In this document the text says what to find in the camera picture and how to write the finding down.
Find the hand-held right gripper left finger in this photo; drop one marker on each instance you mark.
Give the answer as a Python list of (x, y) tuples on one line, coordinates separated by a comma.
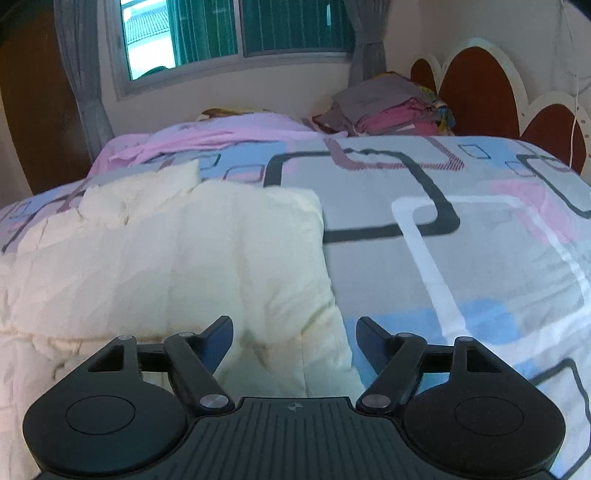
[(219, 339)]

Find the yellow printed cloth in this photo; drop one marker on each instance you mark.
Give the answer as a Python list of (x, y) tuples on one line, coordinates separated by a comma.
[(221, 113)]

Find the red scalloped headboard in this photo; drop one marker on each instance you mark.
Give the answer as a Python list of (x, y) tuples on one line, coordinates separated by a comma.
[(475, 92)]

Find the brown wooden wardrobe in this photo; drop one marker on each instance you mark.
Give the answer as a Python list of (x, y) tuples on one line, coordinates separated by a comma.
[(32, 115)]

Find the cream quilted comforter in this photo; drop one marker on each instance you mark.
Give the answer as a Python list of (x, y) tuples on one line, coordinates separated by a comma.
[(184, 258)]

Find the grey curtain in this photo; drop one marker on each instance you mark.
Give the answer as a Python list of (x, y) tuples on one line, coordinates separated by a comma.
[(83, 69), (369, 46)]

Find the patterned bed sheet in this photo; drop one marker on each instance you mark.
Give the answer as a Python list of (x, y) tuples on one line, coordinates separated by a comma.
[(461, 258)]

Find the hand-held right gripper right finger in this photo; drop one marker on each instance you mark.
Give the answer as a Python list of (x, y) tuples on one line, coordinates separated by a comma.
[(370, 339)]

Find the purple pink pillow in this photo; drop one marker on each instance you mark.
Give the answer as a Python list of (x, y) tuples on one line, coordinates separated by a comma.
[(383, 106)]

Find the window with green shutters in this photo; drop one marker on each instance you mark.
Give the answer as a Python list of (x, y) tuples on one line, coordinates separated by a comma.
[(207, 27)]

